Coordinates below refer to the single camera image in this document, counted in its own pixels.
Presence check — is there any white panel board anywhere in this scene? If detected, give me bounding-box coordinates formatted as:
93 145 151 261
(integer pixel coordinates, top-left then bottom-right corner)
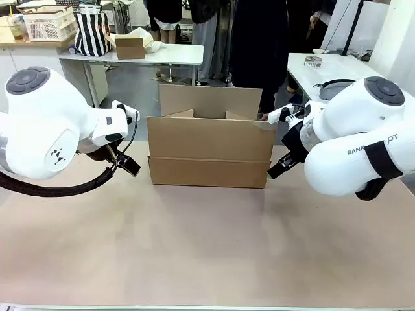
320 0 390 54

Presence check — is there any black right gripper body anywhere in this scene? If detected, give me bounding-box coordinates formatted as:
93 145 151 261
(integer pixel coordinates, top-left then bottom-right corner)
281 121 312 159

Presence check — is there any small open cardboard box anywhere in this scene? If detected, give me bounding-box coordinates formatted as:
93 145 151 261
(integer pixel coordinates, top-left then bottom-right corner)
105 32 153 60

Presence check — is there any clear plastic jar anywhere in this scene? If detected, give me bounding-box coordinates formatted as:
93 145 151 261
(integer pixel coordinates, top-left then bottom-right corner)
8 14 25 41

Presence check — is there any black left arm cable sleeve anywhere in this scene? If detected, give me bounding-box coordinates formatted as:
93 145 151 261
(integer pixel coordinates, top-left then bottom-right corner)
0 167 119 198

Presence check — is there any grey round bag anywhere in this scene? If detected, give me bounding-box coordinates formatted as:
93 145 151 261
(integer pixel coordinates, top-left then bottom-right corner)
313 78 357 101

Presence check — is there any white plastic lattice basket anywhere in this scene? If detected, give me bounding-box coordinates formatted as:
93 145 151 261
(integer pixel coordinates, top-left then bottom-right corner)
22 6 78 43

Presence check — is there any black stand pole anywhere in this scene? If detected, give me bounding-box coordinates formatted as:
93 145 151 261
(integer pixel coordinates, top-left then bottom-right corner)
340 0 366 56

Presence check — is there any white crumpled plastic bag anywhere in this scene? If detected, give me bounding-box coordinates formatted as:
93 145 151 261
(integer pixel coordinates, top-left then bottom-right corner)
124 27 168 54

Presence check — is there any large brown cardboard box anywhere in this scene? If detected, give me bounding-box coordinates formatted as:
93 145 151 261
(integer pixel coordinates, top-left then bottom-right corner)
146 83 278 189

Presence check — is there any thin black camera cable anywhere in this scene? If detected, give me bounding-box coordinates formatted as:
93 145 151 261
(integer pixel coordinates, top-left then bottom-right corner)
108 109 141 169

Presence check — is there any person in navy hoodie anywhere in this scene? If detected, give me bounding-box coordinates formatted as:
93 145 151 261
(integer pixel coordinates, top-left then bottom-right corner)
231 0 290 114

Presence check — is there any black white striped bag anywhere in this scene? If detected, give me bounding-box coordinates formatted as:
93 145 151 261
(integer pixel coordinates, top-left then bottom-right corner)
74 11 113 58

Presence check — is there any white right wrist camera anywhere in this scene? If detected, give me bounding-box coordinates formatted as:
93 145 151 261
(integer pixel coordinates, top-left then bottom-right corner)
267 103 304 126

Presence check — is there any bystander in white skirt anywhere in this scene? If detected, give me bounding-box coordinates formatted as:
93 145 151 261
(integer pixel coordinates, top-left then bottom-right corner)
147 0 184 45

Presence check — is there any wooden top white cabinet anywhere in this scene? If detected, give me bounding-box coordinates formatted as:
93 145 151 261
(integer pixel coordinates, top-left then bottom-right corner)
0 14 110 109

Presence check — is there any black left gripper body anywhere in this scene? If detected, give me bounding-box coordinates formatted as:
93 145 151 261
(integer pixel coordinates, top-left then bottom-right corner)
76 141 123 163

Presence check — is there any white rectangular table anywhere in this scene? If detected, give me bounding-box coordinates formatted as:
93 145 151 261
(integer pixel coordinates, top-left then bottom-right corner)
287 52 415 108

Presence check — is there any white table with metal legs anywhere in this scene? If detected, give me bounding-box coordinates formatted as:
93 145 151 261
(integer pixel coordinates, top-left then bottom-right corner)
58 43 204 109

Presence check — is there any bystander in dark clothes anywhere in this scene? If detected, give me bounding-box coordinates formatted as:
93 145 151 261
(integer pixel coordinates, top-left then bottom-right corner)
285 0 338 104

